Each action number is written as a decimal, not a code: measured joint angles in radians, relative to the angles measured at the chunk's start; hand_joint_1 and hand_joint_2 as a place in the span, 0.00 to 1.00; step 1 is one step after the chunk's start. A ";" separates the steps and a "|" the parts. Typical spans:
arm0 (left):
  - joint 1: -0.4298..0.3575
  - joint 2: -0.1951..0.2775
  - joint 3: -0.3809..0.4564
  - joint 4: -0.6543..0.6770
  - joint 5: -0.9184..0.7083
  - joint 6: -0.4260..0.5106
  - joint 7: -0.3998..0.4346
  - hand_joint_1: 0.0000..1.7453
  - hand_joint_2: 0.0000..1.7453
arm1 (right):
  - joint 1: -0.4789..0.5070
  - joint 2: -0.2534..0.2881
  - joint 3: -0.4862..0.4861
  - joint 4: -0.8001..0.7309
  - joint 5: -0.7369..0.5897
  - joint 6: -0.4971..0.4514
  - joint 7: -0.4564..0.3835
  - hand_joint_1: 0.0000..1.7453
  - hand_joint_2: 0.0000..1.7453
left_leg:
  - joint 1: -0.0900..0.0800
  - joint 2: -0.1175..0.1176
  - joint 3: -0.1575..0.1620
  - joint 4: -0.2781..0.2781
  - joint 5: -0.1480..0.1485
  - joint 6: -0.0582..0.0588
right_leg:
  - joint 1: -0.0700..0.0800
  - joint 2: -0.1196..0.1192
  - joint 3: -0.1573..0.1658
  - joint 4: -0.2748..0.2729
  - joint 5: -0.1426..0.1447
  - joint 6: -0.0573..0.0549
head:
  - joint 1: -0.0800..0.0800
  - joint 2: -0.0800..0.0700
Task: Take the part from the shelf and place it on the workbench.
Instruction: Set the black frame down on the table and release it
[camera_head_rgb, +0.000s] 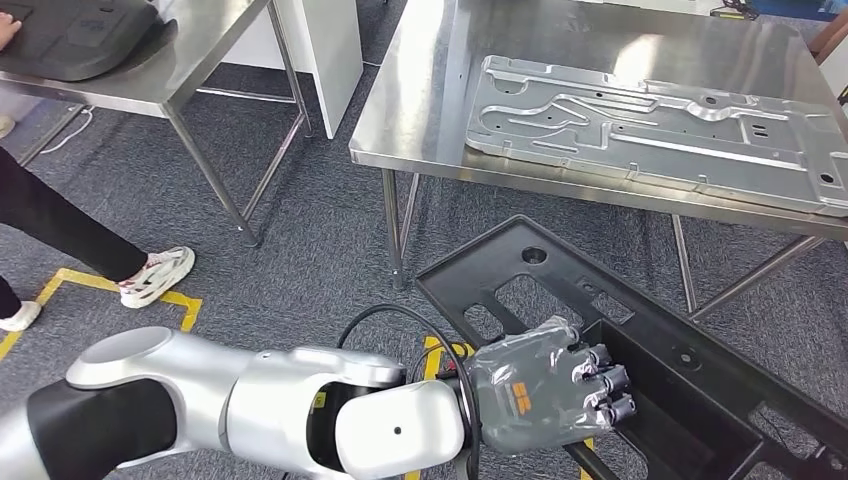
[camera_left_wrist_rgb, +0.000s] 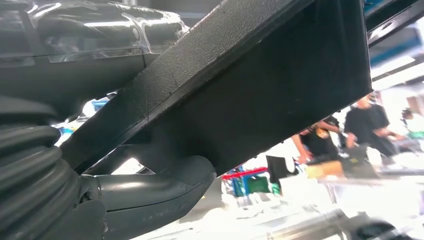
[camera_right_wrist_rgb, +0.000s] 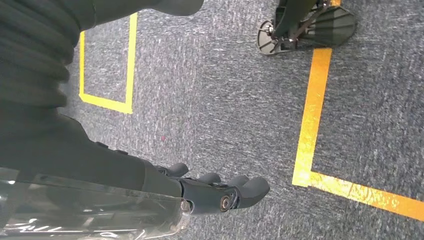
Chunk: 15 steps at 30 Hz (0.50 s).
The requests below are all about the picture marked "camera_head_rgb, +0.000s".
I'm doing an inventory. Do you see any person's hand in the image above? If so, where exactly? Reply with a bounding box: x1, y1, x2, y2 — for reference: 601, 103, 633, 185
0, 11, 23, 52

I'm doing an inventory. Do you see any black plastic plate frame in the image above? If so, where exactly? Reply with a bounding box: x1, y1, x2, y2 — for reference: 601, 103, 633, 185
415, 215, 848, 480

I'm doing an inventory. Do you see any steel workbench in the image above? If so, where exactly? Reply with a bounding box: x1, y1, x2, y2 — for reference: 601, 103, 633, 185
349, 0, 848, 326

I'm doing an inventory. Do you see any dark moulded panel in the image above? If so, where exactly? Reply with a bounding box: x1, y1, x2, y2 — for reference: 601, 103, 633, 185
0, 0, 179, 83

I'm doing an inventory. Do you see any steel table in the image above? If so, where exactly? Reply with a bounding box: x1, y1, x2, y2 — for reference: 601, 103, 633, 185
0, 0, 314, 250

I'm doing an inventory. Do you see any person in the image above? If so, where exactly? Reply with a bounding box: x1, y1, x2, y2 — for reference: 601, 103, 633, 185
0, 11, 197, 334

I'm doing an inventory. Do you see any white cabinet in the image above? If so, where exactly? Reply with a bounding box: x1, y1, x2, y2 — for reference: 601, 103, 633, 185
221, 0, 364, 140

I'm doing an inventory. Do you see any white table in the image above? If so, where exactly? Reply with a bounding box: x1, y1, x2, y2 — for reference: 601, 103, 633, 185
576, 0, 723, 16

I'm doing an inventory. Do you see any stamped metal panel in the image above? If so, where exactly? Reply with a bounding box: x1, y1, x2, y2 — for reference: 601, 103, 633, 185
465, 54, 848, 219

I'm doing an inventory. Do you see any black device yellow label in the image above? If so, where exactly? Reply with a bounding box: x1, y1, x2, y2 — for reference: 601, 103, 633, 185
708, 0, 761, 21

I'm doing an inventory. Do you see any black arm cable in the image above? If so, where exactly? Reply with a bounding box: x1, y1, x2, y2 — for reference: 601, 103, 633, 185
336, 303, 485, 480

